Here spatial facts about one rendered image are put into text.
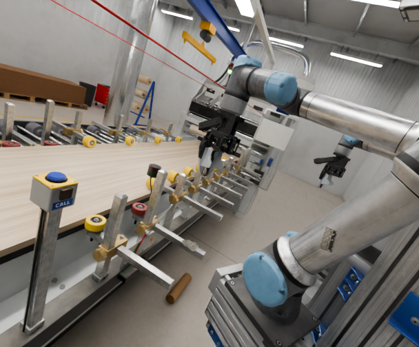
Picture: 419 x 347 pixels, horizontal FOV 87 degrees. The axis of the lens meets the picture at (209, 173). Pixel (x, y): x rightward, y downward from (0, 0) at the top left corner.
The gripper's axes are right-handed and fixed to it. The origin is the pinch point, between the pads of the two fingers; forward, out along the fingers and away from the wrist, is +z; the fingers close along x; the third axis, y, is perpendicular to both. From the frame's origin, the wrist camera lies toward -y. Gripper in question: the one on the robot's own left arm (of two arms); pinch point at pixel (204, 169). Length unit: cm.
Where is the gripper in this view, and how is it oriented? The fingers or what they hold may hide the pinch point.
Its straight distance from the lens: 73.4
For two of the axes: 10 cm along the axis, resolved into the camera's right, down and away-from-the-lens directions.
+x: 7.7, 1.0, 6.3
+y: 5.4, 4.3, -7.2
